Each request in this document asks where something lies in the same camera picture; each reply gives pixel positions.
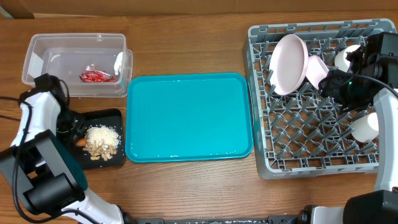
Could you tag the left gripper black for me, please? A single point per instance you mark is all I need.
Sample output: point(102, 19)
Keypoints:
point(73, 137)

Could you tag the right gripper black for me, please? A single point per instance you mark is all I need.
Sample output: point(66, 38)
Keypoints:
point(330, 90)

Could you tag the orange carrot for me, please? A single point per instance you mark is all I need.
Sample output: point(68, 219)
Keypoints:
point(81, 142)

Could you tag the white bowl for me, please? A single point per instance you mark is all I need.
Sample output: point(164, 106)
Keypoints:
point(340, 60)

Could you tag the pink bowl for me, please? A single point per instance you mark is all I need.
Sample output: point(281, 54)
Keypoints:
point(316, 70)

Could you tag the white paper cup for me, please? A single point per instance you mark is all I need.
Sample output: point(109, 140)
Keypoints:
point(365, 129)

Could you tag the red snack wrapper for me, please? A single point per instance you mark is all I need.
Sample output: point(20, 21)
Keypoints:
point(93, 75)

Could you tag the pink plate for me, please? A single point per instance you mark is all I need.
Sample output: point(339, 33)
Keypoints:
point(289, 63)

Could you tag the white tissue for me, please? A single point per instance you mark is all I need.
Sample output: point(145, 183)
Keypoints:
point(118, 63)

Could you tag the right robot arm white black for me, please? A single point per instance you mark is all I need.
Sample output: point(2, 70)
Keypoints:
point(370, 80)

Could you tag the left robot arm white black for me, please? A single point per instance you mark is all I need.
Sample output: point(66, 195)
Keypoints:
point(47, 181)

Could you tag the grey dishwasher rack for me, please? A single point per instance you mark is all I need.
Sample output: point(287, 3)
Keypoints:
point(302, 134)

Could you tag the food scraps rice and peanuts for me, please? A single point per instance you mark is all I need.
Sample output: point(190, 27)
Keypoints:
point(102, 142)

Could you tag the black plastic tray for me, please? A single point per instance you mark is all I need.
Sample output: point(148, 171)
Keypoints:
point(112, 119)

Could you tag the clear plastic bin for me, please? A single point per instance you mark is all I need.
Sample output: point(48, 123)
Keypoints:
point(67, 55)

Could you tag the teal serving tray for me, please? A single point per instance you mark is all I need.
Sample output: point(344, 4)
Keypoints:
point(177, 118)

